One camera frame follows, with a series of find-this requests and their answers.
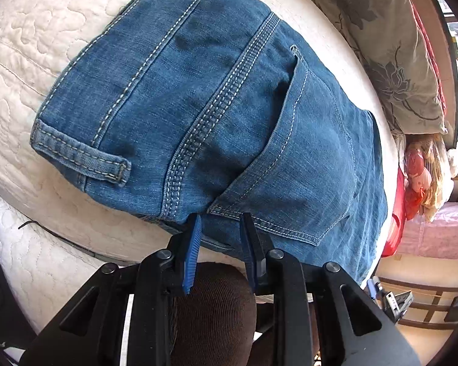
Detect clear plastic bag of toys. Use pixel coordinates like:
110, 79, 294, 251
401, 133, 458, 222

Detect pink cloth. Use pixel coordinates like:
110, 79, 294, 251
397, 202, 458, 260

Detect blue denim pants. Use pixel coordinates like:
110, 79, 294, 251
30, 0, 389, 285

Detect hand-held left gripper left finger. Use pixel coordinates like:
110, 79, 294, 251
21, 213, 203, 366

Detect brown knitted fabric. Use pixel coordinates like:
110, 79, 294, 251
171, 262, 257, 366

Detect white quilted mattress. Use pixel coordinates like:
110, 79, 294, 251
0, 0, 402, 307

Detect window frame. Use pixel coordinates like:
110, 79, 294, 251
427, 0, 458, 149

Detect wooden chair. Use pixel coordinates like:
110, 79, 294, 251
374, 274, 458, 330

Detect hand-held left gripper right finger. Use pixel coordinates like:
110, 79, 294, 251
240, 213, 421, 366

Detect grey floral pillow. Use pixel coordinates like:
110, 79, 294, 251
301, 0, 449, 135

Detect red cloth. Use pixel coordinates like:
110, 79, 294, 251
381, 168, 407, 259

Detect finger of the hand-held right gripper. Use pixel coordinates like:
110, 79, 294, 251
366, 276, 413, 325

